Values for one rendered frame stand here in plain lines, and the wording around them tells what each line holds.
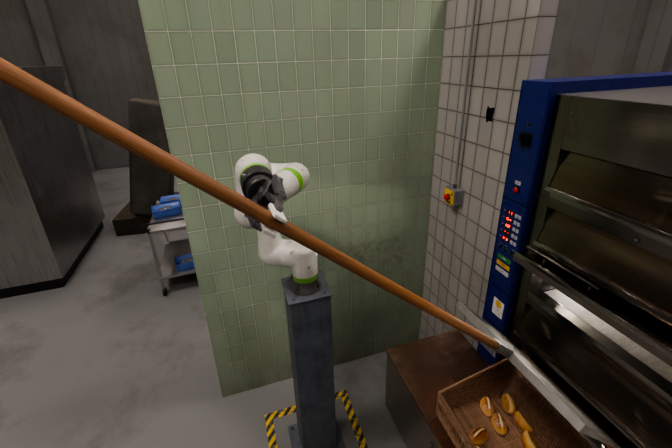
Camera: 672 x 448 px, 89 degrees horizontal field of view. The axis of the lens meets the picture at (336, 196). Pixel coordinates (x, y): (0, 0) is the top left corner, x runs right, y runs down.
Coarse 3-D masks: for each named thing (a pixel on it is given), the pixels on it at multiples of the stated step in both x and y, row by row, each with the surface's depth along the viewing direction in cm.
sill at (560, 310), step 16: (544, 304) 160; (560, 304) 158; (560, 320) 153; (576, 320) 149; (592, 336) 140; (608, 352) 134; (624, 352) 132; (624, 368) 129; (640, 368) 125; (656, 384) 119
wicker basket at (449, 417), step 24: (504, 360) 173; (456, 384) 169; (480, 384) 174; (504, 384) 181; (528, 384) 169; (456, 408) 175; (480, 408) 175; (528, 408) 167; (552, 408) 156; (456, 432) 157; (552, 432) 155
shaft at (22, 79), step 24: (0, 72) 49; (24, 72) 50; (48, 96) 52; (96, 120) 55; (120, 144) 57; (144, 144) 58; (168, 168) 61; (192, 168) 63; (216, 192) 65; (264, 216) 70; (312, 240) 76; (360, 264) 83; (384, 288) 88; (432, 312) 97; (480, 336) 108
